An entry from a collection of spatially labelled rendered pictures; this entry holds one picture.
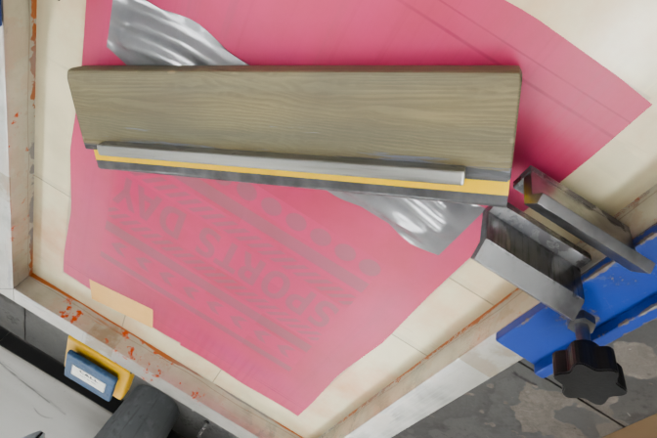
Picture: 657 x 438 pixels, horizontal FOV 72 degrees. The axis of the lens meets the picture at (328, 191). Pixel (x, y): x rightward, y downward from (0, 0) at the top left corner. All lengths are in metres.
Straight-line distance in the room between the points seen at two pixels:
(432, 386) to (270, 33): 0.38
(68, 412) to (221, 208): 3.58
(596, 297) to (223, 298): 0.41
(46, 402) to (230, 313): 3.47
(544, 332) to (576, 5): 0.25
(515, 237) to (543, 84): 0.11
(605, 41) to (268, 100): 0.23
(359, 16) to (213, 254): 0.33
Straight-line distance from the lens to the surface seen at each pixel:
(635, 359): 2.05
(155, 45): 0.44
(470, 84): 0.32
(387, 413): 0.60
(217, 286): 0.60
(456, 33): 0.34
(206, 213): 0.52
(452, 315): 0.49
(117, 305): 0.76
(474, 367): 0.49
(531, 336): 0.43
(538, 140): 0.37
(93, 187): 0.60
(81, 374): 1.00
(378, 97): 0.33
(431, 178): 0.32
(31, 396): 4.07
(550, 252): 0.39
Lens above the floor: 1.28
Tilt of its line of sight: 51 degrees down
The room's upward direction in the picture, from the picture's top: 150 degrees counter-clockwise
